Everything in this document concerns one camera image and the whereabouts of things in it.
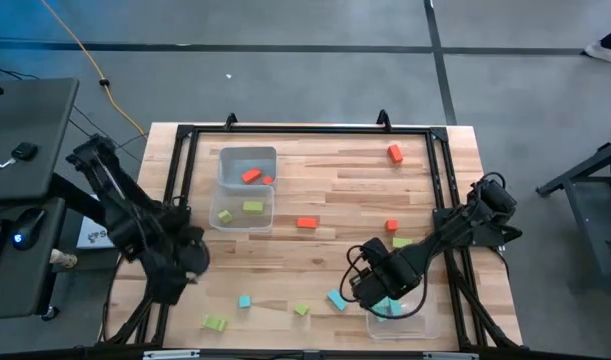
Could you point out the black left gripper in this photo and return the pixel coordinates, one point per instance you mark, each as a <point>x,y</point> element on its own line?
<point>170,255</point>

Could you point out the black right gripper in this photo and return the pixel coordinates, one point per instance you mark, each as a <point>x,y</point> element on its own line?
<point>385,272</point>

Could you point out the teal long block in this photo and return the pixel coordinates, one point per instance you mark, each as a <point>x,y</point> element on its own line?
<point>381,314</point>
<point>337,299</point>
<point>395,307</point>

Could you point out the green long block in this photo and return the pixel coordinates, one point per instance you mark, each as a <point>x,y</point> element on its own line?
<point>215,323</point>
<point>252,207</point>
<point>401,243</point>

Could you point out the green cube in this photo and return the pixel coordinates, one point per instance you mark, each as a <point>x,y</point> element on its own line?
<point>301,309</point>
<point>225,216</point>

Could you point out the orange long block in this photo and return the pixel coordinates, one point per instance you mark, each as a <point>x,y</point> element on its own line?
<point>395,154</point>
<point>307,222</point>
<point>251,176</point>

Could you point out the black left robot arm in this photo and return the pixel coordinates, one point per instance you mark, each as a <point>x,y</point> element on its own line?
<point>110,190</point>

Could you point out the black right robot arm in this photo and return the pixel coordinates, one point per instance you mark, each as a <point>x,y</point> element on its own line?
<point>455,227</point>

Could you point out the clear plastic bin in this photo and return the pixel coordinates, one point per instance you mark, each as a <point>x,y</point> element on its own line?
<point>265,222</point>
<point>420,325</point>

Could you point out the teal cube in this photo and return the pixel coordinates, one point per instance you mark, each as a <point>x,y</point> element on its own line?
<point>244,301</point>

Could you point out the white paper sign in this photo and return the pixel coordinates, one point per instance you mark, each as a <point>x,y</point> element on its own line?
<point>92,237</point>

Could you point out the beige shoe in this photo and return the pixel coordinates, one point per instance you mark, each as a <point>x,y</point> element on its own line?
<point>62,258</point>

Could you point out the black computer mouse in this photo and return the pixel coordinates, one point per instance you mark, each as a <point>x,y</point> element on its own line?
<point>32,222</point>

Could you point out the black metal table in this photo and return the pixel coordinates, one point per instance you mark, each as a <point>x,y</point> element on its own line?
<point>580,170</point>

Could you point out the black desk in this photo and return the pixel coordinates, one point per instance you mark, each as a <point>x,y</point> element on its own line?
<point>30,115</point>

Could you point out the silver metal bracket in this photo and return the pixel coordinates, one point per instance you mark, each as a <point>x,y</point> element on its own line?
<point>170,355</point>
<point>450,356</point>

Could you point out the black frame hook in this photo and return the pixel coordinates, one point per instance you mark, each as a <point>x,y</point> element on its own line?
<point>383,118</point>
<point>230,119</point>

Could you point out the black aluminium table frame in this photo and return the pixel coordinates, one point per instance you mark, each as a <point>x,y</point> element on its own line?
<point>310,130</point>

